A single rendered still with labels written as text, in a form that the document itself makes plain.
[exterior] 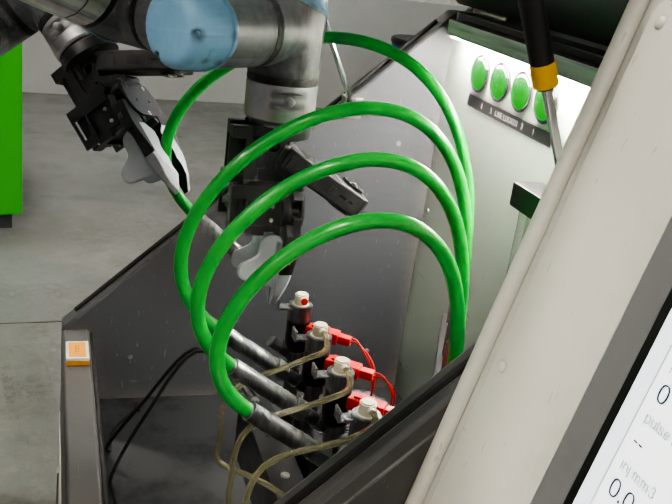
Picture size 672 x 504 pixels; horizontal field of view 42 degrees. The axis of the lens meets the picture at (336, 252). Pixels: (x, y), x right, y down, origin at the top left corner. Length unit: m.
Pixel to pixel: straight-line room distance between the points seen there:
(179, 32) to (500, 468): 0.46
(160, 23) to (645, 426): 0.54
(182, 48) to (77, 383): 0.54
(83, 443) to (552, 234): 0.64
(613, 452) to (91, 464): 0.66
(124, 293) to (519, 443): 0.82
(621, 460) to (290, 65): 0.53
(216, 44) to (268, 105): 0.12
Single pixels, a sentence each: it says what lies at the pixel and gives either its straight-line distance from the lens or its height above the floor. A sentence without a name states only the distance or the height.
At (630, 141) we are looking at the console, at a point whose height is 1.44.
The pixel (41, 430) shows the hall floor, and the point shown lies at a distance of 2.87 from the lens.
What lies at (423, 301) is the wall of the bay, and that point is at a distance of 1.38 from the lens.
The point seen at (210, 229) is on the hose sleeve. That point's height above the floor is 1.18.
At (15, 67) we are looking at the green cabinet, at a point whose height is 0.78.
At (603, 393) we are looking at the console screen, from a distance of 0.55.
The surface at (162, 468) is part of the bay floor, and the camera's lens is 1.25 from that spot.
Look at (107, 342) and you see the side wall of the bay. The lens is 1.35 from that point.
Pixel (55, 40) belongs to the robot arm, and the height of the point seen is 1.37.
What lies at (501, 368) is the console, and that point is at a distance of 0.64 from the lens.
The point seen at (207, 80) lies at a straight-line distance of 1.04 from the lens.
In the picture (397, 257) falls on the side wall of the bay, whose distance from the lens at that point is 1.40.
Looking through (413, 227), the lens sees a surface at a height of 1.32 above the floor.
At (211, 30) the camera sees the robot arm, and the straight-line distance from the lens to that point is 0.80.
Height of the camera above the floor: 1.54
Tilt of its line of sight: 20 degrees down
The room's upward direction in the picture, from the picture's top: 8 degrees clockwise
